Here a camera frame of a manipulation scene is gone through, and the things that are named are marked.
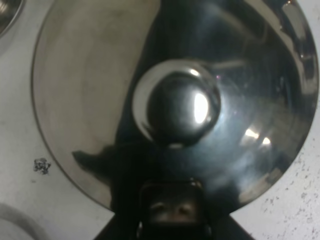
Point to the stainless steel saucer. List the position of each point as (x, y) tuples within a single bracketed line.
[(23, 221), (10, 12)]

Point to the far stainless steel saucer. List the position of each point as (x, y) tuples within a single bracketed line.
[(10, 12)]

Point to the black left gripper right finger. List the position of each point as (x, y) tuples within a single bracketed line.
[(226, 228)]

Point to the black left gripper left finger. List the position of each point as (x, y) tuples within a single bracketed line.
[(120, 227)]

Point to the stainless steel teapot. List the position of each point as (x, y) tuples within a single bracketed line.
[(218, 92)]

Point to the near stainless steel saucer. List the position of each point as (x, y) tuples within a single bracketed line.
[(23, 221)]

